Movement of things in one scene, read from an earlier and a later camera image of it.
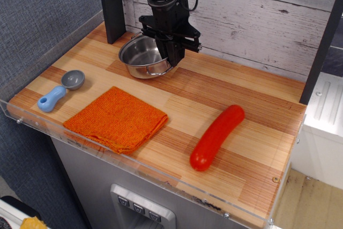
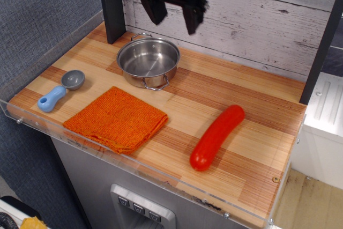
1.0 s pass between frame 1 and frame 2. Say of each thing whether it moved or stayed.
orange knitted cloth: stayed
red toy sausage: stayed
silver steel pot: moved
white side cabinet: stayed
